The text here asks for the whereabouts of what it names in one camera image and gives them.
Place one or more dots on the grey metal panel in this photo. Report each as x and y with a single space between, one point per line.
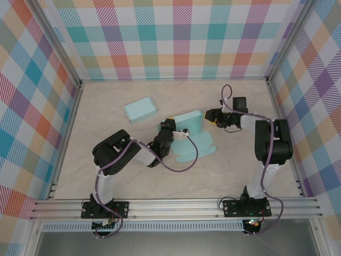
173 244

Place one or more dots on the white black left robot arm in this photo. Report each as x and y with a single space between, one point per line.
117 152

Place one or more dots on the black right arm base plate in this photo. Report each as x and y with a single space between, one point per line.
229 209

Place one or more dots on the teal paper box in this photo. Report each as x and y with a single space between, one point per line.
141 110
202 144

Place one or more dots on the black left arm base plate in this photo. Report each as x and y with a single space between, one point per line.
122 209

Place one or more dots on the aluminium right side rail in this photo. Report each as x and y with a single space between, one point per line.
274 101

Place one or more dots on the aluminium right frame post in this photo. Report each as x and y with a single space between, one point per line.
290 34

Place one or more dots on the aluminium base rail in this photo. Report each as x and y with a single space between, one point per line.
173 209

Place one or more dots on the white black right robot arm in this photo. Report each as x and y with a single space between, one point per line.
277 144

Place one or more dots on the aluminium left frame post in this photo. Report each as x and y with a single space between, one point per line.
54 40

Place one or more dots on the aluminium frame post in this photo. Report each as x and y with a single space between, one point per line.
54 40
290 34

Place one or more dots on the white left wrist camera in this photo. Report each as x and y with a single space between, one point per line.
179 134

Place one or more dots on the aluminium left side rail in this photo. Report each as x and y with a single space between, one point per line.
69 128

